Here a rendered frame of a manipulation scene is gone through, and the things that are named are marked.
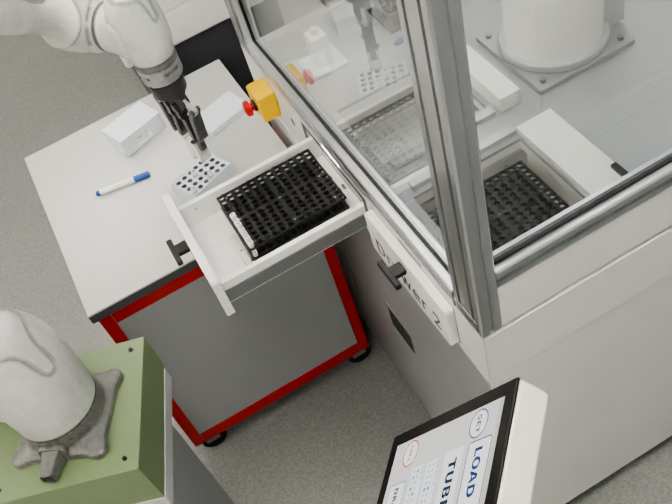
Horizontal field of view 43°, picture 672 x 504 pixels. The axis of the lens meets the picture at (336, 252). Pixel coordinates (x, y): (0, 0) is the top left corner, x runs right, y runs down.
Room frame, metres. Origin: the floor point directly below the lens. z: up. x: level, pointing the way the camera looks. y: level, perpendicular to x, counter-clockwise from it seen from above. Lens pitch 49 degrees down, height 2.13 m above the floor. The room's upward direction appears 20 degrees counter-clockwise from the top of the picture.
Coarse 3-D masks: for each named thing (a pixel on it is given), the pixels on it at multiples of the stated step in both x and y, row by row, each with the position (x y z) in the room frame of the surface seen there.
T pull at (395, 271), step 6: (378, 264) 0.99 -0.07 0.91; (384, 264) 0.98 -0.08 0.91; (396, 264) 0.97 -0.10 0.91; (384, 270) 0.97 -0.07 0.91; (390, 270) 0.97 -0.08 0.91; (396, 270) 0.96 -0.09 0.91; (402, 270) 0.96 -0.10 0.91; (390, 276) 0.95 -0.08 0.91; (396, 276) 0.95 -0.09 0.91; (390, 282) 0.95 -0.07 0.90; (396, 282) 0.93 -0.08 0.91; (396, 288) 0.93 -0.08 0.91
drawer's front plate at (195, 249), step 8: (168, 200) 1.32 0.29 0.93; (168, 208) 1.30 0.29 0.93; (176, 208) 1.29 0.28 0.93; (176, 216) 1.27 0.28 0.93; (176, 224) 1.25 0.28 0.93; (184, 224) 1.24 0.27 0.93; (184, 232) 1.22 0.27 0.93; (192, 240) 1.19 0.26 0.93; (192, 248) 1.17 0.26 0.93; (200, 256) 1.14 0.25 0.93; (200, 264) 1.12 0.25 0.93; (208, 264) 1.11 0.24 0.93; (208, 272) 1.10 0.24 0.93; (208, 280) 1.08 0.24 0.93; (216, 280) 1.07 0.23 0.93; (216, 288) 1.06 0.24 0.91; (224, 296) 1.07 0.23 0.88; (224, 304) 1.06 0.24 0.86; (232, 312) 1.07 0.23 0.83
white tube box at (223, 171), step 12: (216, 156) 1.56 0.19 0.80; (192, 168) 1.55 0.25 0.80; (204, 168) 1.53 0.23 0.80; (216, 168) 1.52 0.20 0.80; (228, 168) 1.51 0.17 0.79; (180, 180) 1.52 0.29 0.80; (192, 180) 1.51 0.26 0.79; (204, 180) 1.49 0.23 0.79; (216, 180) 1.49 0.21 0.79; (180, 192) 1.49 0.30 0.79; (204, 192) 1.46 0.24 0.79
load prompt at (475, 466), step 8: (480, 440) 0.48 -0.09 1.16; (488, 440) 0.47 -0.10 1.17; (472, 448) 0.47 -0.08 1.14; (480, 448) 0.46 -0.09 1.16; (488, 448) 0.45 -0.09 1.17; (472, 456) 0.46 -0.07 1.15; (480, 456) 0.45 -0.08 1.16; (488, 456) 0.44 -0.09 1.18; (472, 464) 0.45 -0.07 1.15; (480, 464) 0.44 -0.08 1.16; (464, 472) 0.45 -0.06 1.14; (472, 472) 0.44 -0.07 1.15; (480, 472) 0.43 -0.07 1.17; (464, 480) 0.44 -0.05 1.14; (472, 480) 0.43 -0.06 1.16; (480, 480) 0.42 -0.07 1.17; (464, 488) 0.43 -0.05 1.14; (472, 488) 0.42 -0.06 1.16; (480, 488) 0.41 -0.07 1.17; (464, 496) 0.42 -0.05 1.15; (472, 496) 0.41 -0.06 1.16; (480, 496) 0.40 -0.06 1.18
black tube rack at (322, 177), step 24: (312, 168) 1.30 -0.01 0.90; (240, 192) 1.31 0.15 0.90; (264, 192) 1.28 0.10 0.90; (288, 192) 1.26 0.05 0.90; (312, 192) 1.23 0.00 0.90; (336, 192) 1.21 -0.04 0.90; (240, 216) 1.24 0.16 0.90; (264, 216) 1.24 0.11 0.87; (288, 216) 1.19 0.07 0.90; (312, 216) 1.17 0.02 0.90; (264, 240) 1.15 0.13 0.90; (288, 240) 1.16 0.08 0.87
